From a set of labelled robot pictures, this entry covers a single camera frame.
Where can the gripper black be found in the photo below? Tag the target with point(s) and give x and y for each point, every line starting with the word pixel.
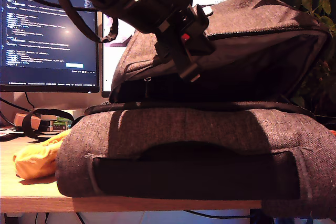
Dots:
pixel 173 40

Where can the grey fabric backpack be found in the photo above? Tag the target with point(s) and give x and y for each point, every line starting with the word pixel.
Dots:
pixel 183 124

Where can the yellow pair of socks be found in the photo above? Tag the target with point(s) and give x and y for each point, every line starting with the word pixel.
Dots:
pixel 34 161

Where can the monitor with white screen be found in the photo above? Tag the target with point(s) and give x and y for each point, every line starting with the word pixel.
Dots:
pixel 107 64

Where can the green leafy house plant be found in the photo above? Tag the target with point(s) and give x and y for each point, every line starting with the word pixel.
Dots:
pixel 325 22

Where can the white flat box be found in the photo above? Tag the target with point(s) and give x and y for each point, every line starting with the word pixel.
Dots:
pixel 78 113

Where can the grey monitor stand base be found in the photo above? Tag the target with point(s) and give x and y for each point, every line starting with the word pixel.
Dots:
pixel 65 107

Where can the monitor with dark code screen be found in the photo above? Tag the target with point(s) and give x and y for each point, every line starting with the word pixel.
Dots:
pixel 39 51

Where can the wide black table leg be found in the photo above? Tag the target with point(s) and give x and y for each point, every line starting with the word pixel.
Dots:
pixel 260 217

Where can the tan cardboard box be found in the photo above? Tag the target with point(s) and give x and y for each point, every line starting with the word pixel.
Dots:
pixel 18 120

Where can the flat black desk device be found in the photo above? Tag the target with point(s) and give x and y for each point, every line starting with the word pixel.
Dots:
pixel 8 136

